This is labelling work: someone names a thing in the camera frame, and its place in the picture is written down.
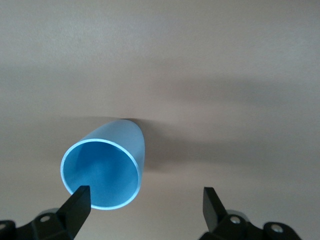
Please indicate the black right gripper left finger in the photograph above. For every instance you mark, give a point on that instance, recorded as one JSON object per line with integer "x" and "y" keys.
{"x": 75, "y": 212}

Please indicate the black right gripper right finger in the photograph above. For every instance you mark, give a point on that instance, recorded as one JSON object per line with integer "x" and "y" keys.
{"x": 212, "y": 210}

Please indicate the blue plastic cup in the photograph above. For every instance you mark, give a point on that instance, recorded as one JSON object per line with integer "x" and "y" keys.
{"x": 105, "y": 165}

